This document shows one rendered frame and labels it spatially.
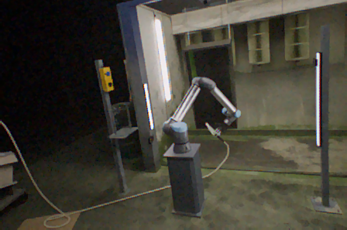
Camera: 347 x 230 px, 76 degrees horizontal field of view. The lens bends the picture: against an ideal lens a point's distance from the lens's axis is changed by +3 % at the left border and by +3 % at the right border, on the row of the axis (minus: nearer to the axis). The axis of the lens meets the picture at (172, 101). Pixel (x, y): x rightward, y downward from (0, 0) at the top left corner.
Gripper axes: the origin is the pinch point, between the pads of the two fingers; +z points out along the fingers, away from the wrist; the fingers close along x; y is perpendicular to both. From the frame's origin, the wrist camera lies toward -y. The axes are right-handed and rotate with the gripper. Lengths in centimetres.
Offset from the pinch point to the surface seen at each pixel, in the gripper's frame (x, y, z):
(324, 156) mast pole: -86, 53, -55
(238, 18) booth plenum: 105, -62, -161
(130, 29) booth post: 24, -165, -28
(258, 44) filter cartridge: 99, -8, -153
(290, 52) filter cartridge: 83, 34, -173
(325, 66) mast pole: -87, -8, -108
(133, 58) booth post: 25, -139, -3
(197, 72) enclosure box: 64, -59, -48
